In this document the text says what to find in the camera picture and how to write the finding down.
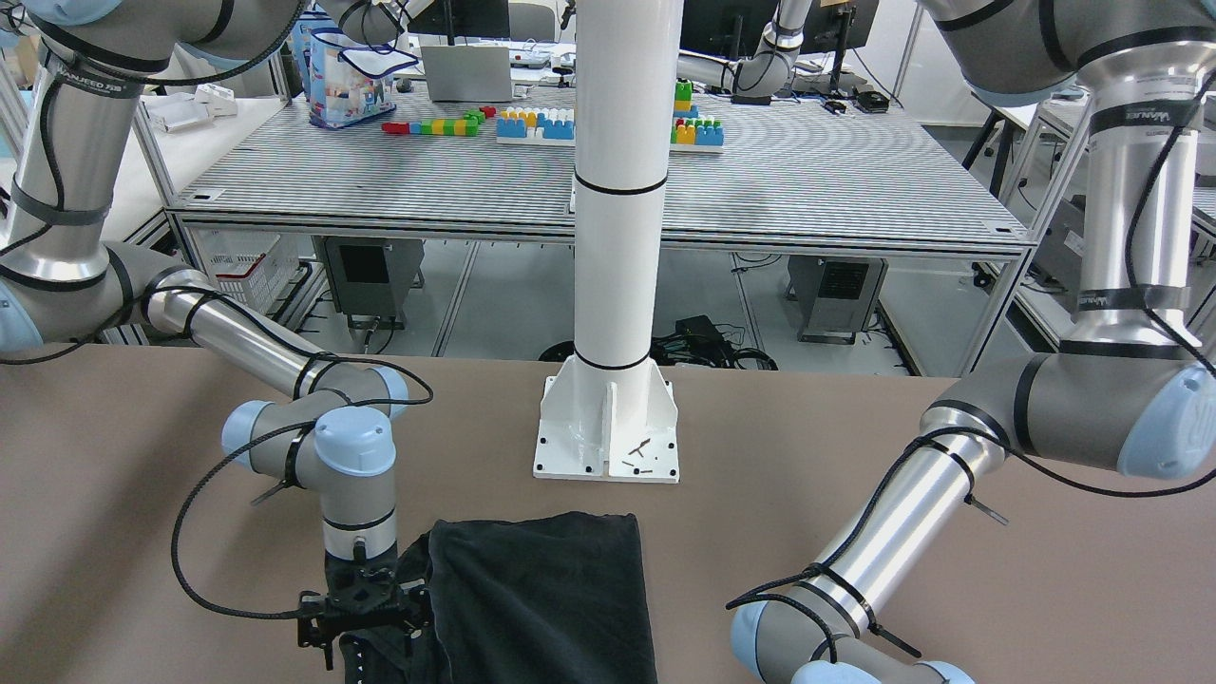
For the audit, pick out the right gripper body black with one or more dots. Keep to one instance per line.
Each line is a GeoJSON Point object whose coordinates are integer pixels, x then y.
{"type": "Point", "coordinates": [328, 649]}

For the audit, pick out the black graphic t-shirt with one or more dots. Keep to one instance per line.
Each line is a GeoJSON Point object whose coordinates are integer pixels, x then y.
{"type": "Point", "coordinates": [555, 600]}

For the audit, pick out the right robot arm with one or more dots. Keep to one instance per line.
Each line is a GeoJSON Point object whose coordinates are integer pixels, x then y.
{"type": "Point", "coordinates": [62, 281]}

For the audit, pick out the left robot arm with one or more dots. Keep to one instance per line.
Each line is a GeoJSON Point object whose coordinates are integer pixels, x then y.
{"type": "Point", "coordinates": [1129, 389]}

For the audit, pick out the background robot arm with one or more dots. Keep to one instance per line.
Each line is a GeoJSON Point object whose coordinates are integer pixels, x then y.
{"type": "Point", "coordinates": [748, 48]}

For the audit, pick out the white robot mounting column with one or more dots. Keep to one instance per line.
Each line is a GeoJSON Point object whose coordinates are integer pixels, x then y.
{"type": "Point", "coordinates": [609, 414]}

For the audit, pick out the white plastic basket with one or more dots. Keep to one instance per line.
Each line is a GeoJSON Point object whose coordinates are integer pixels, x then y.
{"type": "Point", "coordinates": [253, 267]}

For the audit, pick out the colourful toy blocks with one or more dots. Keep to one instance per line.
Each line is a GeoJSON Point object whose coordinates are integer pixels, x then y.
{"type": "Point", "coordinates": [513, 124]}

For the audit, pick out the silver laptop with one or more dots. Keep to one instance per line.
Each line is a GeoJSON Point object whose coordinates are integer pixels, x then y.
{"type": "Point", "coordinates": [467, 74]}

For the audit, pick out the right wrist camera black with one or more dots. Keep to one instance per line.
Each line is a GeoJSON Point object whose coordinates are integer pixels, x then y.
{"type": "Point", "coordinates": [315, 626]}

